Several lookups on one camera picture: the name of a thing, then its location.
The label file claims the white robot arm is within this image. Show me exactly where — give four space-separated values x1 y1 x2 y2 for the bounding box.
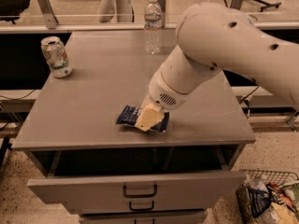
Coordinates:
135 2 299 132

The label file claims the yellow snack bag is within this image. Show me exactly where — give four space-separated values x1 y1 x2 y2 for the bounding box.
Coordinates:
258 203 299 224

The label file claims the clear plastic water bottle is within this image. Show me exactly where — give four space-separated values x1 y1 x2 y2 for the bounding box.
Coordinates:
144 0 162 54

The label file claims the black drawer handle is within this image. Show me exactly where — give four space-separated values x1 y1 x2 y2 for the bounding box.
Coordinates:
128 201 155 212
122 185 158 199

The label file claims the blue snack bag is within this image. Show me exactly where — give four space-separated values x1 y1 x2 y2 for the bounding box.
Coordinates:
248 189 271 217

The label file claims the wire basket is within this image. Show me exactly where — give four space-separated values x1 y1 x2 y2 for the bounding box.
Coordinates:
235 169 299 224

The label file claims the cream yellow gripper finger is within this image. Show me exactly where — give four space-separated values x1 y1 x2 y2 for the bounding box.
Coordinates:
135 104 164 132

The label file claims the blue rxbar blueberry wrapper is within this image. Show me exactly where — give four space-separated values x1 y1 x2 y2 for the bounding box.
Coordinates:
116 105 170 133

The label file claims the red snack bag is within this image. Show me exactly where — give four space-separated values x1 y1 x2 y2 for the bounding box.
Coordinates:
266 183 293 209

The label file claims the black office chair left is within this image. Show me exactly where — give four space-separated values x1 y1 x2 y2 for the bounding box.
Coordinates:
0 0 30 23

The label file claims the left metal bracket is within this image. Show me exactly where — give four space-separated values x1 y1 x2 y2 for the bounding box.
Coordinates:
37 0 59 29

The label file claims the grey lower drawer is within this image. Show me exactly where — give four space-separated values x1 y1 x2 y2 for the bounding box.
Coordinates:
79 210 207 224

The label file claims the black cable left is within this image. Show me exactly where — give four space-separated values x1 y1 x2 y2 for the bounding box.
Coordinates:
0 89 37 133

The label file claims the white green soda can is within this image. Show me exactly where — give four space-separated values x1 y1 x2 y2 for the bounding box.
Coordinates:
41 36 72 78

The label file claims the black top drawer handle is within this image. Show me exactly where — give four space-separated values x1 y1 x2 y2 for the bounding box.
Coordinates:
122 185 158 199

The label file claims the black cable right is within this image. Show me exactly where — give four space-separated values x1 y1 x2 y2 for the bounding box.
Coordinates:
238 85 260 105

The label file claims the middle metal bracket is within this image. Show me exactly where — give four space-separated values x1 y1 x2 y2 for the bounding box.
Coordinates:
155 0 167 29

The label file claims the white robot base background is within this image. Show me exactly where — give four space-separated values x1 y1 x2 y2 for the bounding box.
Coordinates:
98 0 135 23

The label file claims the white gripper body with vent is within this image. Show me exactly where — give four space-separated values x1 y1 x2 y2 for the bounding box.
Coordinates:
149 73 189 110

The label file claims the grey open top drawer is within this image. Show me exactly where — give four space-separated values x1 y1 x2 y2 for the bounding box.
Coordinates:
27 145 248 215

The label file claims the black cable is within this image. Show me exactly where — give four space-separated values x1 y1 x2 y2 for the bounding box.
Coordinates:
238 85 260 105
0 89 37 133

